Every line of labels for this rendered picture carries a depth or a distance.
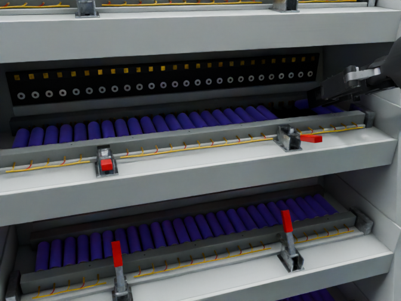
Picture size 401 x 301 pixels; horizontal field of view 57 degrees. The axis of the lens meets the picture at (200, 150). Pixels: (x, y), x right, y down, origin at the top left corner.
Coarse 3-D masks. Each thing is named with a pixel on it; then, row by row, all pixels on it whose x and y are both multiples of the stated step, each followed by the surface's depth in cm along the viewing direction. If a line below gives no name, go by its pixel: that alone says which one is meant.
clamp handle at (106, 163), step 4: (104, 152) 47; (104, 156) 47; (108, 156) 47; (104, 160) 43; (108, 160) 43; (104, 164) 40; (108, 164) 40; (104, 168) 40; (108, 168) 40; (112, 168) 41
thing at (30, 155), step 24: (288, 120) 58; (312, 120) 58; (336, 120) 60; (360, 120) 61; (72, 144) 50; (96, 144) 50; (120, 144) 51; (144, 144) 52; (168, 144) 53; (192, 144) 54
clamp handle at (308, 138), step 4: (292, 128) 53; (288, 132) 54; (292, 132) 54; (292, 136) 53; (296, 136) 52; (300, 136) 50; (304, 136) 49; (308, 136) 49; (312, 136) 48; (316, 136) 48; (320, 136) 47; (304, 140) 50; (308, 140) 49; (312, 140) 48; (316, 140) 47; (320, 140) 48
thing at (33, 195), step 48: (144, 96) 63; (192, 96) 65; (0, 144) 55; (240, 144) 56; (336, 144) 56; (384, 144) 57; (0, 192) 43; (48, 192) 45; (96, 192) 46; (144, 192) 49; (192, 192) 51
